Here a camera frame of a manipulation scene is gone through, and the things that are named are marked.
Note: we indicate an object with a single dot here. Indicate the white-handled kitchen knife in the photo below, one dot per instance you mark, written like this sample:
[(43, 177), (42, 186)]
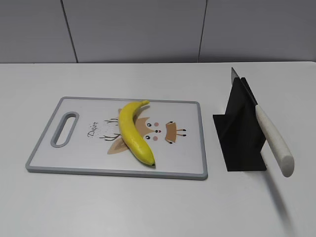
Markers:
[(278, 146)]

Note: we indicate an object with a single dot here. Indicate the yellow plastic banana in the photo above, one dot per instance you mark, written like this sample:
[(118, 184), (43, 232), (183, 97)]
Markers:
[(130, 135)]

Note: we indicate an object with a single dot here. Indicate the white grey-rimmed cutting board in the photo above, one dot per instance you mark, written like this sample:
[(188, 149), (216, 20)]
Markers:
[(82, 137)]

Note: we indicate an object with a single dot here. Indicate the black knife stand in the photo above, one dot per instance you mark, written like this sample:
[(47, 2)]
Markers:
[(240, 136)]

